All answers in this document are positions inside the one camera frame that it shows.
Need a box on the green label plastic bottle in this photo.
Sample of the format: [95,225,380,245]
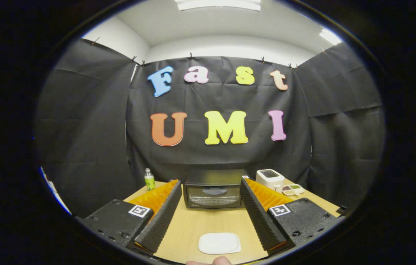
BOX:
[144,168,156,191]

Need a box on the long ceiling light panel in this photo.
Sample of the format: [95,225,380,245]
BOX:
[174,0,262,11]

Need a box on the divided white snack dish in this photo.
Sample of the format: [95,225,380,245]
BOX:
[281,184,305,196]

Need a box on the black backdrop cloth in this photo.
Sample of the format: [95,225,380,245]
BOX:
[35,37,387,218]

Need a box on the small ceiling light panel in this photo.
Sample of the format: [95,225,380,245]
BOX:
[319,28,342,45]

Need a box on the white pop-up toaster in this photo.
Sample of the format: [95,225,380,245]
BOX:
[256,169,285,192]

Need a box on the white square plate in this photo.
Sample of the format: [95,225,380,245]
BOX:
[198,232,242,255]

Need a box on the black toaster oven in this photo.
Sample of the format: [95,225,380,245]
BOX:
[183,169,250,209]

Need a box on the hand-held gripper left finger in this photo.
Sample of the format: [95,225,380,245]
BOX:
[79,180,182,255]

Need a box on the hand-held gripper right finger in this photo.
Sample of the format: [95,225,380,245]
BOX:
[239,178,344,256]

